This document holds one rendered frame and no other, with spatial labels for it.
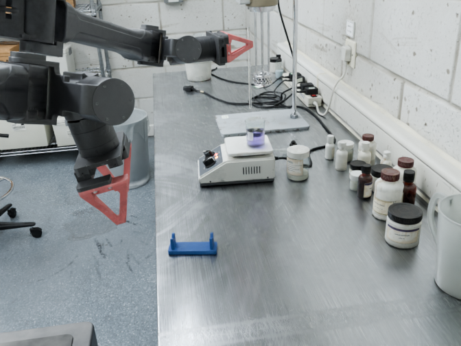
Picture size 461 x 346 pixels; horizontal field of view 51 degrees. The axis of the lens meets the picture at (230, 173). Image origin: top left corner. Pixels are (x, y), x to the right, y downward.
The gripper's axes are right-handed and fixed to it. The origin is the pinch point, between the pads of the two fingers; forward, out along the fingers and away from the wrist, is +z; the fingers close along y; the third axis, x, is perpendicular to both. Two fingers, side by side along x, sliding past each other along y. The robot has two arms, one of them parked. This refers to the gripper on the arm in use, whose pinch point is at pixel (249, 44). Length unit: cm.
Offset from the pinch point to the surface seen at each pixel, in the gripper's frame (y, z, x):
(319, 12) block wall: 67, 55, 4
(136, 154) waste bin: 159, -13, 87
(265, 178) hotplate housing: -4.6, 2.0, 33.8
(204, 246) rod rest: -28.4, -21.4, 34.4
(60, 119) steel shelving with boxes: 214, -53, 77
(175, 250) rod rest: -27, -27, 34
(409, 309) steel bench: -58, 6, 36
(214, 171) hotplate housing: -1.3, -10.9, 31.0
